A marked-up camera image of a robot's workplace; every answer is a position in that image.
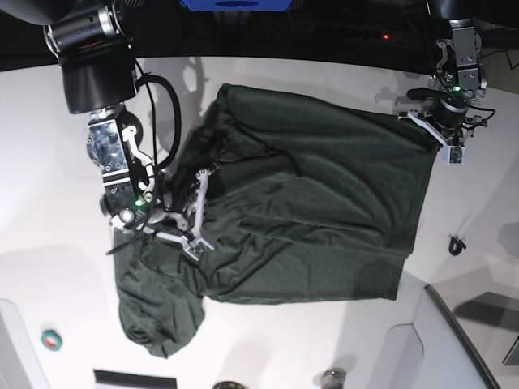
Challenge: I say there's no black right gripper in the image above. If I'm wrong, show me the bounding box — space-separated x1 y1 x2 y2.
133 169 214 261

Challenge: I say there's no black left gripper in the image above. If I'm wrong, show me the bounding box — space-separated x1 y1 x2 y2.
397 88 488 165

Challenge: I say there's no dark green t-shirt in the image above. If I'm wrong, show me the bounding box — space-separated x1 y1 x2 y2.
114 84 436 358

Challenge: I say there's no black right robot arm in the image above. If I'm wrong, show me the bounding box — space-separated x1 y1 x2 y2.
1 1 212 260

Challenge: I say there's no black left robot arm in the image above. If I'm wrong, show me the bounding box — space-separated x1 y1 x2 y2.
398 1 495 165

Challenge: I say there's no small black clip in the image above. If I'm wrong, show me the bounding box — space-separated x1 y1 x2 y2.
448 235 467 257

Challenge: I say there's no green red tape roll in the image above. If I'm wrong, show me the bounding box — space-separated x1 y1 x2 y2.
41 330 62 352

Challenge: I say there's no white slotted vent plate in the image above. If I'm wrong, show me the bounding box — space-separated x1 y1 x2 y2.
93 370 178 389

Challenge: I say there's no round metal knob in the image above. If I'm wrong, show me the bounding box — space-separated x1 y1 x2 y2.
320 368 347 389

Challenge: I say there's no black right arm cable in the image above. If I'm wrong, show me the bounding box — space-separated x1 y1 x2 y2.
133 60 183 171

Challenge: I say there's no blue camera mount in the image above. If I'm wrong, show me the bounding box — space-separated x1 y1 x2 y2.
180 0 292 12

